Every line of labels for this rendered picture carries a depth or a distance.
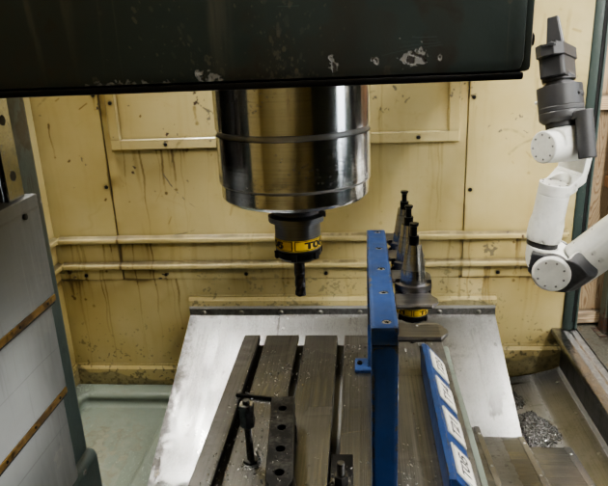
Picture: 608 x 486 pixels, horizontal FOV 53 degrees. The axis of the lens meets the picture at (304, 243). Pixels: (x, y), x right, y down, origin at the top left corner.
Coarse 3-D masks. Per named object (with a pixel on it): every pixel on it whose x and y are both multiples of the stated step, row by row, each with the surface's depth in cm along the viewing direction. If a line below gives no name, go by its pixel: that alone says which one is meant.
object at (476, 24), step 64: (0, 0) 50; (64, 0) 49; (128, 0) 49; (192, 0) 49; (256, 0) 48; (320, 0) 48; (384, 0) 47; (448, 0) 47; (512, 0) 47; (0, 64) 52; (64, 64) 51; (128, 64) 51; (192, 64) 50; (256, 64) 50; (320, 64) 49; (384, 64) 49; (448, 64) 49; (512, 64) 48
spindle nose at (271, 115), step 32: (224, 96) 58; (256, 96) 55; (288, 96) 55; (320, 96) 55; (352, 96) 57; (224, 128) 59; (256, 128) 56; (288, 128) 56; (320, 128) 56; (352, 128) 58; (224, 160) 60; (256, 160) 57; (288, 160) 57; (320, 160) 57; (352, 160) 59; (224, 192) 63; (256, 192) 58; (288, 192) 58; (320, 192) 58; (352, 192) 60
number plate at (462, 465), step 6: (456, 450) 104; (456, 456) 102; (462, 456) 104; (456, 462) 100; (462, 462) 102; (468, 462) 105; (456, 468) 99; (462, 468) 101; (468, 468) 103; (462, 474) 98; (468, 474) 101; (468, 480) 99; (474, 480) 101
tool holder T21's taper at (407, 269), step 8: (408, 248) 101; (416, 248) 101; (408, 256) 101; (416, 256) 101; (408, 264) 102; (416, 264) 101; (424, 264) 102; (408, 272) 102; (416, 272) 101; (424, 272) 102; (400, 280) 104; (408, 280) 102; (416, 280) 102; (424, 280) 102
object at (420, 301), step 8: (400, 296) 100; (408, 296) 100; (416, 296) 100; (424, 296) 100; (432, 296) 100; (400, 304) 97; (408, 304) 97; (416, 304) 97; (424, 304) 97; (432, 304) 97
